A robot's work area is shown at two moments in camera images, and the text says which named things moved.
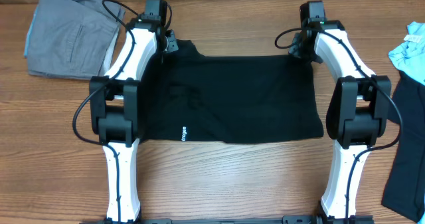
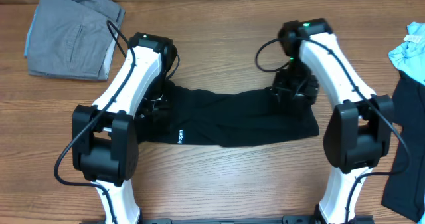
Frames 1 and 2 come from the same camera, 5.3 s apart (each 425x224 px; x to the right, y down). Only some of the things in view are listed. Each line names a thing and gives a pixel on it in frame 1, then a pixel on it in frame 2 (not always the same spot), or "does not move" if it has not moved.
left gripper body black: (172, 45) → (158, 99)
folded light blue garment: (29, 32) does not move
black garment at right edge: (405, 191) does not move
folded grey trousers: (74, 31) does not move
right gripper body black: (297, 48) → (295, 93)
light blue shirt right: (409, 58) does not move
